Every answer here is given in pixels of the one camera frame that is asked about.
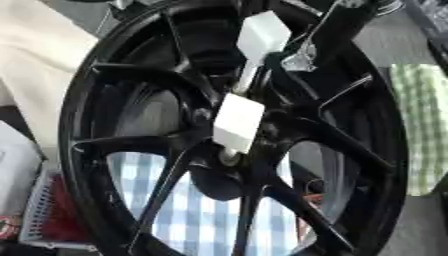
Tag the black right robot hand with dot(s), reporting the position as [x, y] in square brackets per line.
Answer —
[207, 40]

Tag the black spoked wheel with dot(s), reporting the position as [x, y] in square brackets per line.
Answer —
[350, 140]

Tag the black round object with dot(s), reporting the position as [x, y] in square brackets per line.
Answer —
[217, 181]

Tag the beige cloth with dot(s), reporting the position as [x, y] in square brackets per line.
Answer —
[41, 60]

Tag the white box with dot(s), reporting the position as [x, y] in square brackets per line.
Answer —
[16, 166]

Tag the red item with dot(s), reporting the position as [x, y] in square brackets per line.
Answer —
[61, 216]

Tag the white plastic basket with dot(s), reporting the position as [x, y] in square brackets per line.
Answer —
[34, 213]

